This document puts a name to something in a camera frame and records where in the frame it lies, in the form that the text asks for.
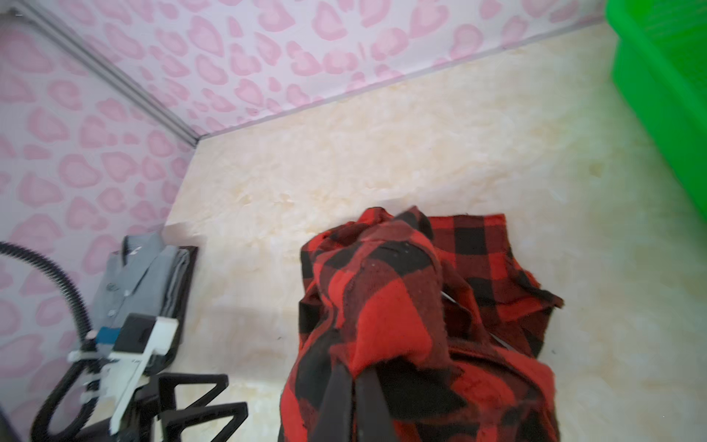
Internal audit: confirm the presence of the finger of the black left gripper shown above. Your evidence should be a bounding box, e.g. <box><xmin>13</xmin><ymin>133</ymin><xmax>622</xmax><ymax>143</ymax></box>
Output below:
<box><xmin>156</xmin><ymin>373</ymin><xmax>228</xmax><ymax>412</ymax></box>
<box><xmin>159</xmin><ymin>401</ymin><xmax>249</xmax><ymax>442</ymax></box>

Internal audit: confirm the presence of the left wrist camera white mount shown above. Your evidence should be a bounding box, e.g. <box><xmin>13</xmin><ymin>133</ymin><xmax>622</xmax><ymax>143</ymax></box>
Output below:
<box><xmin>67</xmin><ymin>314</ymin><xmax>180</xmax><ymax>436</ymax></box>

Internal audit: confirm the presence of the red black plaid shirt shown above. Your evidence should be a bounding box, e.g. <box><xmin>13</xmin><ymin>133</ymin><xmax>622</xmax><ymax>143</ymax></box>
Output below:
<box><xmin>278</xmin><ymin>207</ymin><xmax>563</xmax><ymax>441</ymax></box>

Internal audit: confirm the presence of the black corrugated left cable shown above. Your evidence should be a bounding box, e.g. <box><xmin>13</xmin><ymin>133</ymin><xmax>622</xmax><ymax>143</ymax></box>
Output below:
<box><xmin>0</xmin><ymin>240</ymin><xmax>106</xmax><ymax>442</ymax></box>

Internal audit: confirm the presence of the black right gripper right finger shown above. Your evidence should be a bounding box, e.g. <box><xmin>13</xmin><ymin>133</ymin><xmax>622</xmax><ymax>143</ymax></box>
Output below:
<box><xmin>355</xmin><ymin>368</ymin><xmax>399</xmax><ymax>442</ymax></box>

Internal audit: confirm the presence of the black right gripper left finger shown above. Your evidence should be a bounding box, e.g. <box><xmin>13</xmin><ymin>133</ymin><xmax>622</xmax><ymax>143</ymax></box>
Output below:
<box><xmin>311</xmin><ymin>365</ymin><xmax>354</xmax><ymax>442</ymax></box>

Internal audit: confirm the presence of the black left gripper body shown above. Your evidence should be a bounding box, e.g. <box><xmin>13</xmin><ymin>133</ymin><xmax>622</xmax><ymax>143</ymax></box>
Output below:
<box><xmin>73</xmin><ymin>380</ymin><xmax>164</xmax><ymax>442</ymax></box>

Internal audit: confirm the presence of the green plastic basket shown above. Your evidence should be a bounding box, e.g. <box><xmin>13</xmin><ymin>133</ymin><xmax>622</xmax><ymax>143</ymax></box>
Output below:
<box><xmin>606</xmin><ymin>0</ymin><xmax>706</xmax><ymax>214</ymax></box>

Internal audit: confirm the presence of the folded grey shirt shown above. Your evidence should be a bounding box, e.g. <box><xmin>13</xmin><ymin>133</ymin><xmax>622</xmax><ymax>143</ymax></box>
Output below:
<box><xmin>91</xmin><ymin>233</ymin><xmax>191</xmax><ymax>330</ymax></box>

